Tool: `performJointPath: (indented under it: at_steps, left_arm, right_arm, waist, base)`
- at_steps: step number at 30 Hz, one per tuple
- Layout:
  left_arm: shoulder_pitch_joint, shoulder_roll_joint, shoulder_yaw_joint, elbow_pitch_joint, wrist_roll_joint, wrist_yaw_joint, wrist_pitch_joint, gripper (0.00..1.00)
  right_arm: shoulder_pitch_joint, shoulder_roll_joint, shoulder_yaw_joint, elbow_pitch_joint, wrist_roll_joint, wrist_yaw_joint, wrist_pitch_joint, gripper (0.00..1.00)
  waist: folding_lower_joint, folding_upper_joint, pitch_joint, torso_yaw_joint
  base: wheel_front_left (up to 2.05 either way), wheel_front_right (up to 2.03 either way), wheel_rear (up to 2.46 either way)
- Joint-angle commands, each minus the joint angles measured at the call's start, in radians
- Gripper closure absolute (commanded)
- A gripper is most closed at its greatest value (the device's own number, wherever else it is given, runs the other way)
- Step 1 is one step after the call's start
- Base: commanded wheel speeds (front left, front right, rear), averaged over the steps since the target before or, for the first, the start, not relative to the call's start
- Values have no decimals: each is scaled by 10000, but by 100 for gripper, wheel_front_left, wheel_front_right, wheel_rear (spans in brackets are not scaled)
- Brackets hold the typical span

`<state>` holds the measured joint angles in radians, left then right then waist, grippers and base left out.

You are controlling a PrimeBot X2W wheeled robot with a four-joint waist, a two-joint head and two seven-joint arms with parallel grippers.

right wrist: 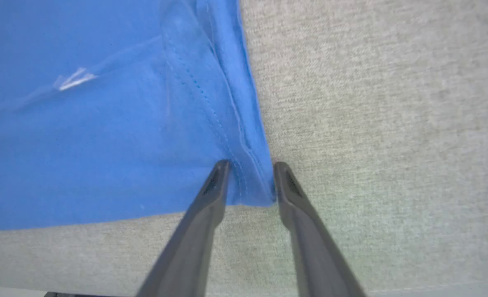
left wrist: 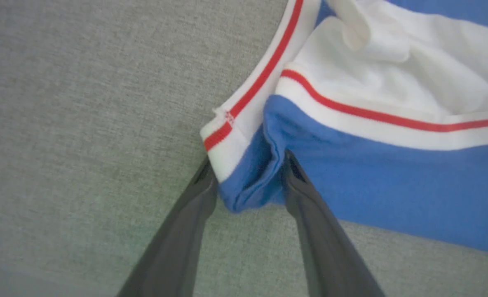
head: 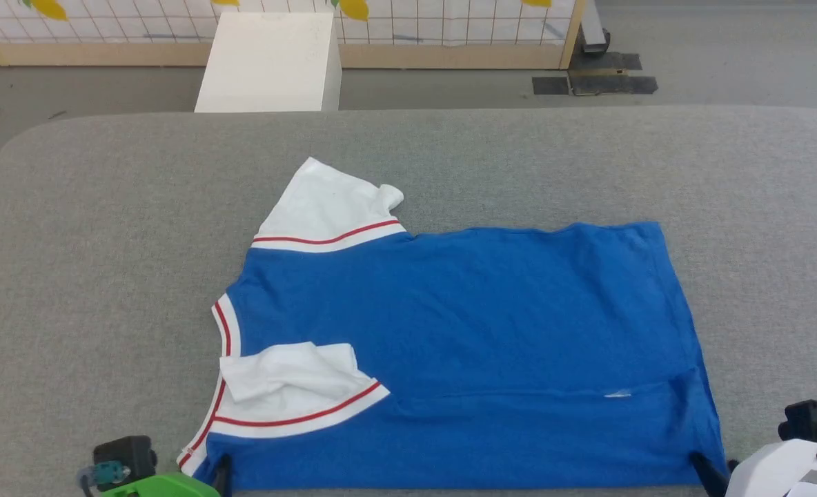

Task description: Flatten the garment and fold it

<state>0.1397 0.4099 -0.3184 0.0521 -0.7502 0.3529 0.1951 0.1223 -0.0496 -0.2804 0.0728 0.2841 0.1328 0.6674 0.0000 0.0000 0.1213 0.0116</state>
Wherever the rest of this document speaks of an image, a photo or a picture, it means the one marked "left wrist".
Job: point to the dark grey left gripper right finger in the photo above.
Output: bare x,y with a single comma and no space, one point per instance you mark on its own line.
326,243

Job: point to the grey fabric sofa surface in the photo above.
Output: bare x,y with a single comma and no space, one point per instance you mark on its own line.
83,123

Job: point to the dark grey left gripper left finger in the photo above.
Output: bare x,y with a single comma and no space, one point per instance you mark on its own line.
174,243

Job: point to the blue white red-striped garment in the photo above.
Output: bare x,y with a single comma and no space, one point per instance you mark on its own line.
384,123

